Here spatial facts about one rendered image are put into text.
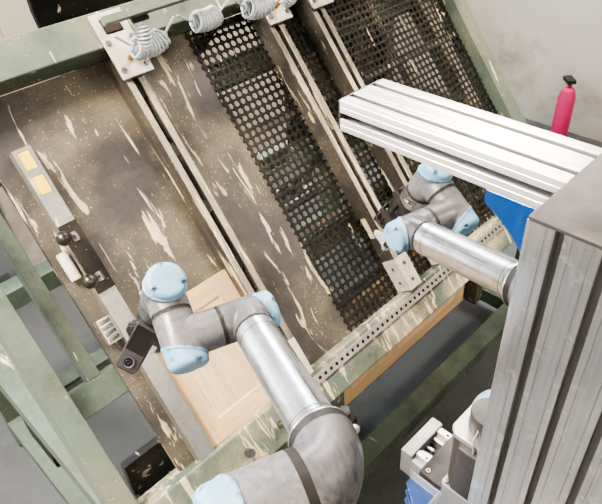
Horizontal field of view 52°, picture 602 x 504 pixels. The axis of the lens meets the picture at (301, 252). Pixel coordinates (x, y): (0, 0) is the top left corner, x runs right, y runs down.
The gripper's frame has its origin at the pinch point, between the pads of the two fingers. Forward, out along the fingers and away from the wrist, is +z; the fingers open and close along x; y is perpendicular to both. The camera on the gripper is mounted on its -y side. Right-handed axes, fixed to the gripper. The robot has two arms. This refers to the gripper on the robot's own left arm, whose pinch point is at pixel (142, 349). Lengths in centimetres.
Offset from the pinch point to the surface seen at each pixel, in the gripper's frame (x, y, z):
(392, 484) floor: -107, 39, 112
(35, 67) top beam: 62, 48, -4
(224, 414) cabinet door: -25.7, 8.0, 39.0
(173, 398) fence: -11.1, 2.9, 32.2
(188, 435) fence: -19.7, -2.7, 35.9
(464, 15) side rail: -32, 197, 17
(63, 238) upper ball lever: 30.8, 14.9, 3.8
